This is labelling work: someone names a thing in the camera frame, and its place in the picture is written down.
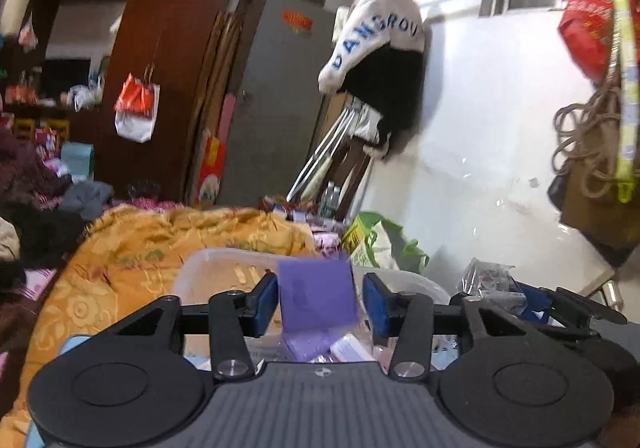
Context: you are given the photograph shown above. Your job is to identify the clear plastic bottle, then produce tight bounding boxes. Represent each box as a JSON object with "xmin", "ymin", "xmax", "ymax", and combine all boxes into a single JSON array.
[{"xmin": 319, "ymin": 182, "xmax": 342, "ymax": 219}]

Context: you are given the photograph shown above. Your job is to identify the grey cloth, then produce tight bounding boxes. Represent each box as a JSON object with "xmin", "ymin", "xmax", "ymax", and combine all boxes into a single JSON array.
[{"xmin": 61, "ymin": 179, "xmax": 117, "ymax": 223}]

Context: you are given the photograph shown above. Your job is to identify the green and white bag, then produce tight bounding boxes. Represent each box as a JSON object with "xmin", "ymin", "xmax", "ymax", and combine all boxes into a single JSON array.
[{"xmin": 341, "ymin": 211, "xmax": 432, "ymax": 276}]

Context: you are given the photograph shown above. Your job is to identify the red and white plastic bag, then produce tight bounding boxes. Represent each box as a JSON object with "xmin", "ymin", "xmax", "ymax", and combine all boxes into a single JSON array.
[{"xmin": 113, "ymin": 72, "xmax": 162, "ymax": 145}]

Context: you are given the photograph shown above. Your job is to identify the purple cloth packet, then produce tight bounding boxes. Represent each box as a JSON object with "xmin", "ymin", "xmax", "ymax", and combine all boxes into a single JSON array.
[{"xmin": 276, "ymin": 259, "xmax": 360, "ymax": 363}]

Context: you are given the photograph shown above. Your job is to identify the yellow patterned blanket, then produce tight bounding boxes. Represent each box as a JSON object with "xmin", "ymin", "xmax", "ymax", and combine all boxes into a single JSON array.
[{"xmin": 7, "ymin": 204, "xmax": 322, "ymax": 431}]

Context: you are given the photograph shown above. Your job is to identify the pile of dark clothes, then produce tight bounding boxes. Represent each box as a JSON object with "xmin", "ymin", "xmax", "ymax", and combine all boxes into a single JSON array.
[{"xmin": 0, "ymin": 125, "xmax": 91, "ymax": 409}]

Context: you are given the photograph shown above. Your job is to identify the folded metal rack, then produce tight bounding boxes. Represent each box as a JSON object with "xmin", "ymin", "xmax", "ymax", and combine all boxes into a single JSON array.
[{"xmin": 286, "ymin": 100, "xmax": 363, "ymax": 205}]

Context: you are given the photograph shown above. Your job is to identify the brown hanging bag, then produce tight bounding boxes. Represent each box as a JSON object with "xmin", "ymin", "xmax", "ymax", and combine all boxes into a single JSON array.
[{"xmin": 546, "ymin": 92, "xmax": 640, "ymax": 251}]

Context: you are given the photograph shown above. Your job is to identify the coiled beige rope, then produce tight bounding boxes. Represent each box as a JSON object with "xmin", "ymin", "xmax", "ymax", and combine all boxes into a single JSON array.
[{"xmin": 551, "ymin": 80, "xmax": 628, "ymax": 201}]

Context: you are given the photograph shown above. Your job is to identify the clear crinkled plastic bag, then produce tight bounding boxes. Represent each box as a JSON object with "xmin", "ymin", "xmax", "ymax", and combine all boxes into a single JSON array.
[{"xmin": 450, "ymin": 257, "xmax": 528, "ymax": 311}]

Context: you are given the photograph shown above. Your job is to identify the yellow-green strap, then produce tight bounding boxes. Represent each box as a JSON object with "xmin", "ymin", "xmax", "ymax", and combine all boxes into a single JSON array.
[{"xmin": 594, "ymin": 0, "xmax": 637, "ymax": 205}]

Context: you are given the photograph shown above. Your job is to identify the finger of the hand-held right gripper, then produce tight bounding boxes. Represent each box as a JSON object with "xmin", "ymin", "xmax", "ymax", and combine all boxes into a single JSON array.
[{"xmin": 515, "ymin": 280, "xmax": 628, "ymax": 344}]

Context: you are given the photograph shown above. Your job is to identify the grey door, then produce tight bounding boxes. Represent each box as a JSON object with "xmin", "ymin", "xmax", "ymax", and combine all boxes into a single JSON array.
[{"xmin": 220, "ymin": 0, "xmax": 341, "ymax": 211}]

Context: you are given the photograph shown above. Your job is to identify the teal box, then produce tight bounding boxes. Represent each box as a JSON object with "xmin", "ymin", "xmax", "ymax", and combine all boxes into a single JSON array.
[{"xmin": 59, "ymin": 142, "xmax": 97, "ymax": 185}]

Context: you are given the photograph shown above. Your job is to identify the white plastic basket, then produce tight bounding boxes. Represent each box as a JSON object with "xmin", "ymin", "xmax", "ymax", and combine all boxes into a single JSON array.
[{"xmin": 171, "ymin": 247, "xmax": 452, "ymax": 371}]

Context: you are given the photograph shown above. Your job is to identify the dark wooden wardrobe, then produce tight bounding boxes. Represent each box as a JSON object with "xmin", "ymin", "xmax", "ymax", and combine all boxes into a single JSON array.
[{"xmin": 0, "ymin": 0, "xmax": 251, "ymax": 209}]

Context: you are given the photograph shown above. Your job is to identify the white hanging plastic bag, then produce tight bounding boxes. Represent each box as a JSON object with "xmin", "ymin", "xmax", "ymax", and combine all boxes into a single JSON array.
[{"xmin": 349, "ymin": 100, "xmax": 388, "ymax": 161}]

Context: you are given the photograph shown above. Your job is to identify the red poster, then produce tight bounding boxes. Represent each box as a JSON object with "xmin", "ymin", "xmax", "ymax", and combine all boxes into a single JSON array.
[{"xmin": 196, "ymin": 128, "xmax": 227, "ymax": 207}]

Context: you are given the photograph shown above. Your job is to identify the white and black hanging garment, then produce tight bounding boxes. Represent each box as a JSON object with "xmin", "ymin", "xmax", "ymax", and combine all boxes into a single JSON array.
[{"xmin": 317, "ymin": 0, "xmax": 430, "ymax": 163}]

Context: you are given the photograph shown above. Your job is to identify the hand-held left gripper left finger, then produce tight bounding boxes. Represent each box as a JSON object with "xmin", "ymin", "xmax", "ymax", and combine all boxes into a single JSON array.
[{"xmin": 100, "ymin": 272, "xmax": 279, "ymax": 382}]

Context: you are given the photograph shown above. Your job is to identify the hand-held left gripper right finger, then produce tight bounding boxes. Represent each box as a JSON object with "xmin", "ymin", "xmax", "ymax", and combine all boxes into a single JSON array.
[{"xmin": 362, "ymin": 272, "xmax": 540, "ymax": 382}]

